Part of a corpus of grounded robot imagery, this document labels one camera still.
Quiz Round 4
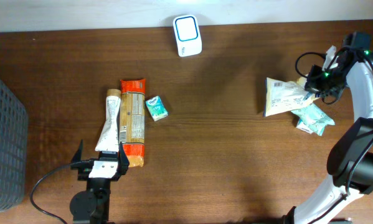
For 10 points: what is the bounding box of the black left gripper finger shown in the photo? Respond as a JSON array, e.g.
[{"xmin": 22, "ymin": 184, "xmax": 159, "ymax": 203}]
[
  {"xmin": 71, "ymin": 139, "xmax": 83, "ymax": 163},
  {"xmin": 118, "ymin": 142, "xmax": 130, "ymax": 175}
]

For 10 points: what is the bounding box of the white tube with beige cap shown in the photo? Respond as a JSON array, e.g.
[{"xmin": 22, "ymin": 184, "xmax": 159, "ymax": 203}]
[{"xmin": 95, "ymin": 89, "xmax": 121, "ymax": 152}]

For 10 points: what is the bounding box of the teal wet wipes pack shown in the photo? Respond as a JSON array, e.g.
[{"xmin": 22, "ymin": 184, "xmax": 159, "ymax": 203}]
[{"xmin": 291, "ymin": 103, "xmax": 335, "ymax": 136}]

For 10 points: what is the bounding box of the white yellow snack bag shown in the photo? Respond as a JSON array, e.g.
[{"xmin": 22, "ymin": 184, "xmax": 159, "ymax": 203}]
[{"xmin": 263, "ymin": 77, "xmax": 318, "ymax": 117}]

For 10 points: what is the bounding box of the orange spaghetti packet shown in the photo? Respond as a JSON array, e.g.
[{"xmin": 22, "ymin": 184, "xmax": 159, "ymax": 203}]
[{"xmin": 120, "ymin": 79, "xmax": 146, "ymax": 167}]

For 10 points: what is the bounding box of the small teal tissue pack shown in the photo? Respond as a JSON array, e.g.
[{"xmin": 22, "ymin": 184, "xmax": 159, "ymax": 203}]
[{"xmin": 145, "ymin": 96, "xmax": 168, "ymax": 121}]

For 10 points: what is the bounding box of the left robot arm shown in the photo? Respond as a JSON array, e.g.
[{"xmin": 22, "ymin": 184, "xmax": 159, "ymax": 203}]
[{"xmin": 70, "ymin": 141, "xmax": 130, "ymax": 224}]

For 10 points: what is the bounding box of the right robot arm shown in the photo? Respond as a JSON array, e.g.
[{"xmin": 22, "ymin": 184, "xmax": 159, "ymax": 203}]
[{"xmin": 280, "ymin": 32, "xmax": 373, "ymax": 224}]

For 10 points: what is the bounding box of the white barcode scanner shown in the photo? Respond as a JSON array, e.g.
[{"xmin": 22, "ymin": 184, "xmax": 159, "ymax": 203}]
[{"xmin": 172, "ymin": 14, "xmax": 202, "ymax": 57}]

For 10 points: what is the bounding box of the teal tissue pack right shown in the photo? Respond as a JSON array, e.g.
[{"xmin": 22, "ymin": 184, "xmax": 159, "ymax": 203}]
[{"xmin": 296, "ymin": 119, "xmax": 313, "ymax": 134}]

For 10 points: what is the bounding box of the dark grey mesh basket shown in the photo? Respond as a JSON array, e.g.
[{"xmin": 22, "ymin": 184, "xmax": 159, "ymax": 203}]
[{"xmin": 0, "ymin": 79, "xmax": 29, "ymax": 212}]

